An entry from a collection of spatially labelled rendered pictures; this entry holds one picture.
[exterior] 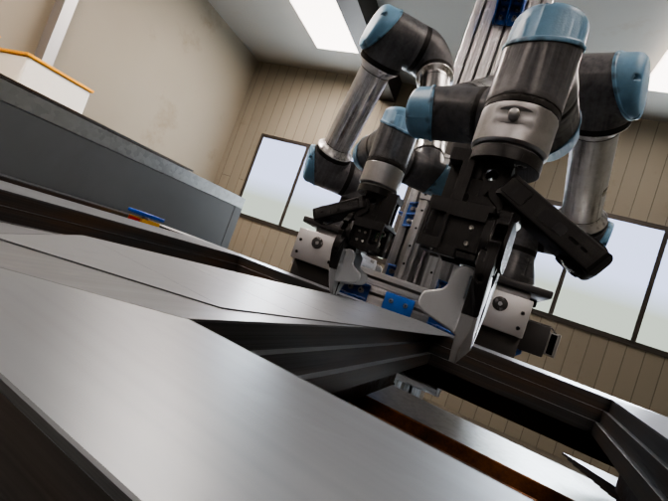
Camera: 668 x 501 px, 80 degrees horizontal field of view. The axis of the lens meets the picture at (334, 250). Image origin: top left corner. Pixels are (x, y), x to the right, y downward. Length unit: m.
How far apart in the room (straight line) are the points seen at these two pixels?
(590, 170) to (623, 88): 0.19
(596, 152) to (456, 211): 0.62
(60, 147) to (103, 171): 0.12
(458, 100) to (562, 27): 0.16
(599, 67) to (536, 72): 0.47
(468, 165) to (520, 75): 0.09
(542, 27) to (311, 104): 4.86
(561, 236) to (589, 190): 0.66
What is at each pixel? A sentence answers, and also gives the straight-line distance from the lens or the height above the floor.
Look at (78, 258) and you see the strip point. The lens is 0.27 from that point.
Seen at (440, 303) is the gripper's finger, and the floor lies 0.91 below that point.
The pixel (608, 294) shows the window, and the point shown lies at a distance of 4.36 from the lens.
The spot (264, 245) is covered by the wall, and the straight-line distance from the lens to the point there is 4.91.
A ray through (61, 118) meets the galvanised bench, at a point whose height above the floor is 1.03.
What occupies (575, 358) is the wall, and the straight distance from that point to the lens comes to 4.32.
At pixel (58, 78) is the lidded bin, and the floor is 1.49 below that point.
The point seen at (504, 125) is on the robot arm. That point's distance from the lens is 0.43.
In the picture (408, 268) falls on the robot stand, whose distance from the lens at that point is 1.29.
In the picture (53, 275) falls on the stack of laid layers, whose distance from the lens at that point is 0.21.
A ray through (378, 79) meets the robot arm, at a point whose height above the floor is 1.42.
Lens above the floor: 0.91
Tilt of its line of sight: 3 degrees up
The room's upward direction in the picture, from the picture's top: 19 degrees clockwise
